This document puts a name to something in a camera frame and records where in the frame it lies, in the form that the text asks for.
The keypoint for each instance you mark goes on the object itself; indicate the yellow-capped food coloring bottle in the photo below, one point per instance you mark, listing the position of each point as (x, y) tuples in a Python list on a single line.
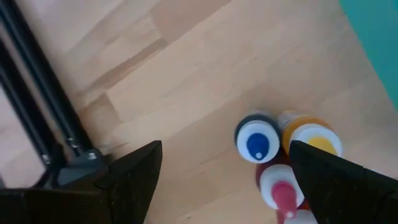
[(320, 142)]

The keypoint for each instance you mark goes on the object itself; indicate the blue-capped food coloring bottle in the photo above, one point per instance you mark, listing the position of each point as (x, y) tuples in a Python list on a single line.
[(257, 145)]

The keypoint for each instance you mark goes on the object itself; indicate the teal translucent plastic bin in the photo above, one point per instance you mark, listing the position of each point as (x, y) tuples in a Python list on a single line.
[(379, 37)]

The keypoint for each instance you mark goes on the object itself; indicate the pink-capped food coloring bottle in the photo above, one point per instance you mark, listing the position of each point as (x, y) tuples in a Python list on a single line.
[(281, 193)]

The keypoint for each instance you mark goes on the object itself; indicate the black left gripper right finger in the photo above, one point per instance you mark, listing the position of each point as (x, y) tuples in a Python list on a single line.
[(342, 193)]

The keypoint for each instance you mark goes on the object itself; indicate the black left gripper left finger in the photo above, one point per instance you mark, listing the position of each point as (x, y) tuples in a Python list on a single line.
[(130, 186)]

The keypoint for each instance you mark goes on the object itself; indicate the black aluminium table frame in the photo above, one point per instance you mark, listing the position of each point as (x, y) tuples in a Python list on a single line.
[(37, 71)]

